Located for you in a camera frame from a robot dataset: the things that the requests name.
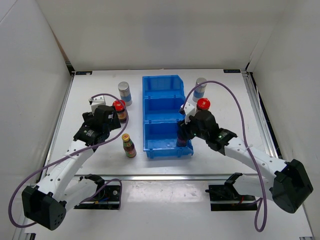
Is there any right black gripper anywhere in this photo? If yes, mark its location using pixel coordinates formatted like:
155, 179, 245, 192
176, 113, 209, 141

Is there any red-cap sauce jar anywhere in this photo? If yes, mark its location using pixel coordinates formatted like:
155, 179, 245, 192
196, 98, 211, 112
112, 100, 128, 123

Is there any yellow-cap sauce bottle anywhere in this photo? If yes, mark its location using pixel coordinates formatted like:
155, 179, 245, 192
121, 133, 137, 158
176, 128, 188, 147

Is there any silver-cap blue-label shaker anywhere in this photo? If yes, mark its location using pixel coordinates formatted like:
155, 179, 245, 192
192, 77, 207, 103
118, 81, 132, 106

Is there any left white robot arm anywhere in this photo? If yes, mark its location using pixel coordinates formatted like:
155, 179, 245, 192
21, 105, 121, 231

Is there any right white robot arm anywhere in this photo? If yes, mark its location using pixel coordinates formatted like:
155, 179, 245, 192
178, 106, 314, 214

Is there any blue three-compartment plastic bin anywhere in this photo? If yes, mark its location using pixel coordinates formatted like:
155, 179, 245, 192
142, 75, 194, 159

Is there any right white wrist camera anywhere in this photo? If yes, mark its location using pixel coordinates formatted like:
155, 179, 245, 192
179, 102, 196, 125

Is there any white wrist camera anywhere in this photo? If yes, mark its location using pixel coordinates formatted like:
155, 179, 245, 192
179, 102, 196, 125
88, 96, 106, 114

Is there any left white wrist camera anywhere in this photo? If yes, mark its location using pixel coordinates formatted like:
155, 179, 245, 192
88, 96, 106, 114

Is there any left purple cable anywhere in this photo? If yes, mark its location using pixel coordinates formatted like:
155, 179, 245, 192
8, 92, 130, 228

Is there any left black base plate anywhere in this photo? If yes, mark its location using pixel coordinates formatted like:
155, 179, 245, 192
74, 178, 123, 210

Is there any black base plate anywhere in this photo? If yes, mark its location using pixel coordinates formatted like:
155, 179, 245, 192
74, 178, 123, 210
205, 185, 258, 212

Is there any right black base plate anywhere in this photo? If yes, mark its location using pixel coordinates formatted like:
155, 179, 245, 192
205, 185, 258, 212

